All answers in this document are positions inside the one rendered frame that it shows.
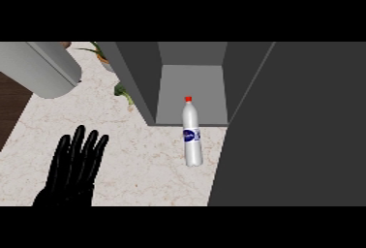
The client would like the green leafy vegetable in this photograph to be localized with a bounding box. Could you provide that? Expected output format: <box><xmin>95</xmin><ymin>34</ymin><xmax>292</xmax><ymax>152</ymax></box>
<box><xmin>114</xmin><ymin>81</ymin><xmax>136</xmax><ymax>107</ymax></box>

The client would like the grey open cabinet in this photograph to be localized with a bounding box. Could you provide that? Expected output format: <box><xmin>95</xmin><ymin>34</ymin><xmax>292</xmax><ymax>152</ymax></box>
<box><xmin>98</xmin><ymin>42</ymin><xmax>278</xmax><ymax>127</ymax></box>

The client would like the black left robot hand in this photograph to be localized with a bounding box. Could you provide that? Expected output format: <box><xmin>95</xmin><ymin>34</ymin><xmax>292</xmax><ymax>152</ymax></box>
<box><xmin>31</xmin><ymin>124</ymin><xmax>111</xmax><ymax>207</ymax></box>

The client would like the dark grey cabinet door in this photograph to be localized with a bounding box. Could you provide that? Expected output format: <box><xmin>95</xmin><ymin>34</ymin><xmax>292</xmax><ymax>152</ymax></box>
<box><xmin>207</xmin><ymin>42</ymin><xmax>366</xmax><ymax>207</ymax></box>

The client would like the white bottled water red cap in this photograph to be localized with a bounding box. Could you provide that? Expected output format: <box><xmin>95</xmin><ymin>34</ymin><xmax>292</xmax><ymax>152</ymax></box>
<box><xmin>182</xmin><ymin>96</ymin><xmax>205</xmax><ymax>168</ymax></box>

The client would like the pale grey rounded appliance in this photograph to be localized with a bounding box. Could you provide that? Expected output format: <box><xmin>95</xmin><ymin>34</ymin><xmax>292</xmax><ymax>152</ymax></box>
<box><xmin>0</xmin><ymin>42</ymin><xmax>83</xmax><ymax>100</ymax></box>

